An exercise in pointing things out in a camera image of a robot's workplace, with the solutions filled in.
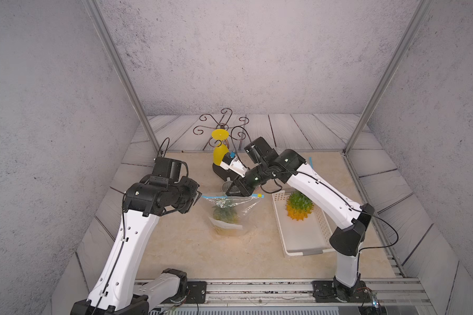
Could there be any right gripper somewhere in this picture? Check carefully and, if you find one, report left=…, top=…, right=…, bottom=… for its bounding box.
left=223, top=163, right=271, bottom=198

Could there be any pineapple from bag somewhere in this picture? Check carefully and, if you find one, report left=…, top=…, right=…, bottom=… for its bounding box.
left=286, top=190, right=315, bottom=221

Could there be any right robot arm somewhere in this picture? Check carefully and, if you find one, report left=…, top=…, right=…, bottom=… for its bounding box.
left=217, top=137, right=376, bottom=300

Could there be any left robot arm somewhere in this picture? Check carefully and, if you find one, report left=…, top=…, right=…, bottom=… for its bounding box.
left=71, top=139, right=202, bottom=314

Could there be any grey ribbed ceramic cup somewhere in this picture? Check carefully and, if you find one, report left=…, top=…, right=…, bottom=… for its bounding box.
left=222, top=180, right=239, bottom=194

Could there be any yellow plastic wine glass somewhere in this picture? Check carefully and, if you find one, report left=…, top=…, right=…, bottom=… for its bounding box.
left=212, top=129, right=229, bottom=166

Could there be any white perforated plastic basket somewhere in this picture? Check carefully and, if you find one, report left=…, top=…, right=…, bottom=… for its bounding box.
left=272, top=190, right=336, bottom=257

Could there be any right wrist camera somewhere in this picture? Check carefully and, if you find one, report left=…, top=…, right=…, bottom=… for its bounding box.
left=219, top=152, right=248, bottom=177

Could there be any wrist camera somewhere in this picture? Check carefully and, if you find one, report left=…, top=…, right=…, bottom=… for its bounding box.
left=152, top=157, right=183, bottom=182
left=219, top=152, right=248, bottom=177

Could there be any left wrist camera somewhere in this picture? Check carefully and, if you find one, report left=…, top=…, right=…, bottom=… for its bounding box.
left=152, top=157, right=183, bottom=182

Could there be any copper wire glass stand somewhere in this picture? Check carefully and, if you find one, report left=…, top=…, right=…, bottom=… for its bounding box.
left=192, top=108, right=250, bottom=182

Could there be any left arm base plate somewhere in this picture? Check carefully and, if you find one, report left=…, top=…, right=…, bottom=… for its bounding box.
left=165, top=281, right=208, bottom=305

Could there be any aluminium mounting rail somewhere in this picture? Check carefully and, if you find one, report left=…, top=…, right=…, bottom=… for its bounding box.
left=153, top=278, right=436, bottom=314

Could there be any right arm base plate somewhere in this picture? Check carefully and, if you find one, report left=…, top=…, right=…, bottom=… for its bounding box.
left=311, top=280, right=373, bottom=304

